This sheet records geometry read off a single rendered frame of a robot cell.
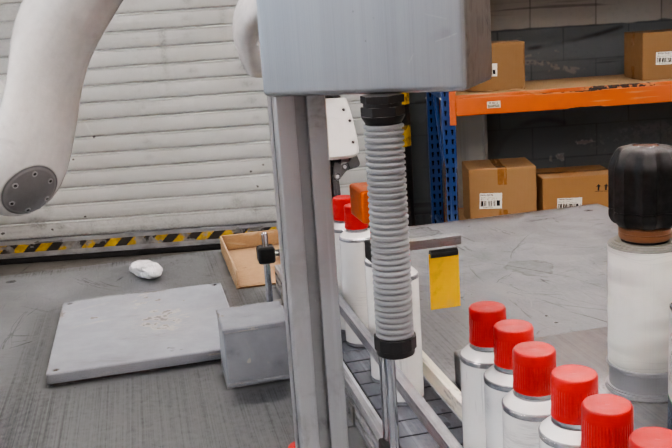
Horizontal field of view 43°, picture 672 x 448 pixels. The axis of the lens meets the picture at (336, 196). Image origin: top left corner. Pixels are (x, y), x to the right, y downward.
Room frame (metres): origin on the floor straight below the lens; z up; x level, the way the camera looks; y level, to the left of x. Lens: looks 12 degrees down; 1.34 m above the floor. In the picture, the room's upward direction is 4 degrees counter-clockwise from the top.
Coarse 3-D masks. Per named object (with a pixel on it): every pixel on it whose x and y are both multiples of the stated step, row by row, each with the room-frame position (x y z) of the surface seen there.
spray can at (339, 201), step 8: (336, 200) 1.23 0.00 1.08; (344, 200) 1.23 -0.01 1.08; (336, 208) 1.23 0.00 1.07; (336, 216) 1.23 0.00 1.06; (336, 224) 1.23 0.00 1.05; (344, 224) 1.23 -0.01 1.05; (336, 232) 1.22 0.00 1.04; (336, 240) 1.23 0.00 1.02; (336, 248) 1.23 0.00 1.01; (336, 256) 1.23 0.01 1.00; (344, 320) 1.22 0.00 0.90; (344, 328) 1.22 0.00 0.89
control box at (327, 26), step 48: (288, 0) 0.69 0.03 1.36; (336, 0) 0.67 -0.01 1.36; (384, 0) 0.66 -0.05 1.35; (432, 0) 0.65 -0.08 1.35; (480, 0) 0.68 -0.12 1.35; (288, 48) 0.69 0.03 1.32; (336, 48) 0.68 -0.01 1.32; (384, 48) 0.66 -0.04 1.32; (432, 48) 0.65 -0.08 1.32; (480, 48) 0.68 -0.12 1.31
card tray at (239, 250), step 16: (224, 240) 1.93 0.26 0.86; (240, 240) 1.94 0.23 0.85; (256, 240) 1.94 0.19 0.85; (272, 240) 1.95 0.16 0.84; (224, 256) 1.85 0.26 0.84; (240, 256) 1.87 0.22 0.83; (256, 256) 1.86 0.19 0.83; (240, 272) 1.74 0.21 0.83; (256, 272) 1.73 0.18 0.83; (272, 272) 1.73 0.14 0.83; (240, 288) 1.64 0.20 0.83
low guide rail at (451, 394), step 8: (424, 352) 1.05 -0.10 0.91; (424, 360) 1.02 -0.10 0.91; (424, 368) 1.01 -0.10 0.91; (432, 368) 0.99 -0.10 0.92; (432, 376) 0.98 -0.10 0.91; (440, 376) 0.97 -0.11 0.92; (432, 384) 0.98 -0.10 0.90; (440, 384) 0.95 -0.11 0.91; (448, 384) 0.94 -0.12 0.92; (440, 392) 0.96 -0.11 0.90; (448, 392) 0.93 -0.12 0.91; (456, 392) 0.92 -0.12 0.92; (448, 400) 0.93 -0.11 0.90; (456, 400) 0.90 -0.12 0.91; (456, 408) 0.90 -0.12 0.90
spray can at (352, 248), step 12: (348, 204) 1.19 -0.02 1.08; (348, 216) 1.17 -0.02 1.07; (348, 228) 1.17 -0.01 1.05; (360, 228) 1.17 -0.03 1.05; (348, 240) 1.16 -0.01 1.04; (360, 240) 1.16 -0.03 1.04; (348, 252) 1.17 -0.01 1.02; (360, 252) 1.16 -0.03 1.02; (348, 264) 1.17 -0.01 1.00; (360, 264) 1.16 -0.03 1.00; (348, 276) 1.17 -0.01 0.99; (360, 276) 1.16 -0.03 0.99; (348, 288) 1.17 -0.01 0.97; (360, 288) 1.16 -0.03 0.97; (348, 300) 1.17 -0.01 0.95; (360, 300) 1.16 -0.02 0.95; (360, 312) 1.16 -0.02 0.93; (348, 336) 1.17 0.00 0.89
